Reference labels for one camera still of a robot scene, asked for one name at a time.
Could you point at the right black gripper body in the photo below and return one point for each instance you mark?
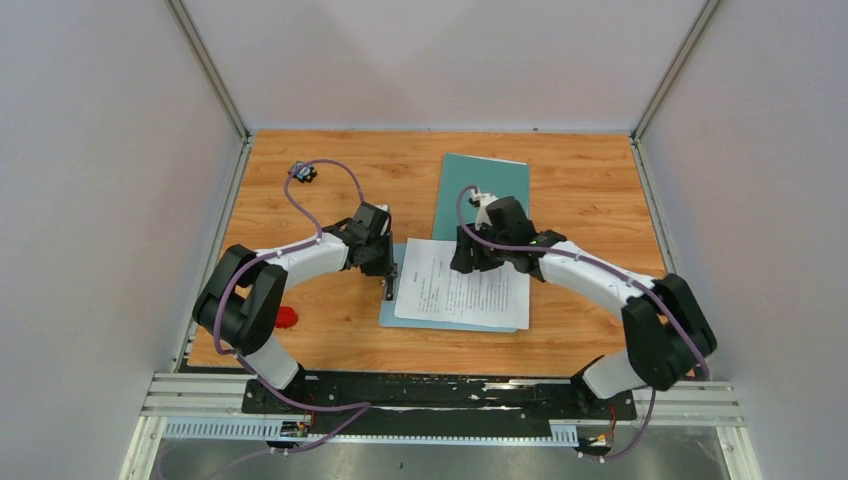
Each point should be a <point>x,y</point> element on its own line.
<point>484,255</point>

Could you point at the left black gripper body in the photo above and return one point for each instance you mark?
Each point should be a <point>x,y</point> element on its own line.
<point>379,261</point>

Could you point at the printed paper sheet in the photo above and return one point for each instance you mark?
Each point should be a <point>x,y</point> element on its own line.
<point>495,160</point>
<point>464,291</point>

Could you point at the blue clipboard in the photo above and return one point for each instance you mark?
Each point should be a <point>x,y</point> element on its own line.
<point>397,311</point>

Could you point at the teal green folder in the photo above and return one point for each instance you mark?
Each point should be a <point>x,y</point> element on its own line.
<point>501,178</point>

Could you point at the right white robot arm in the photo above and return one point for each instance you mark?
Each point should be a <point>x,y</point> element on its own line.
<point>667,335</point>

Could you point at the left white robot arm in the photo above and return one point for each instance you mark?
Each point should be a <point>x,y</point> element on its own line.
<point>240,301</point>

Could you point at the red small object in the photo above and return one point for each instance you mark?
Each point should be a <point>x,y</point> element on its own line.
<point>286,318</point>

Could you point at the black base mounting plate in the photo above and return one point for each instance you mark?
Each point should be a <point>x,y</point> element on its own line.
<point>403,404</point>

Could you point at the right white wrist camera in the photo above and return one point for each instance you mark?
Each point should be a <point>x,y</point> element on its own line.
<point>480,201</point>

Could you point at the aluminium frame rail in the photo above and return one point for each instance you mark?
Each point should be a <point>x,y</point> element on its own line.
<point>210,407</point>

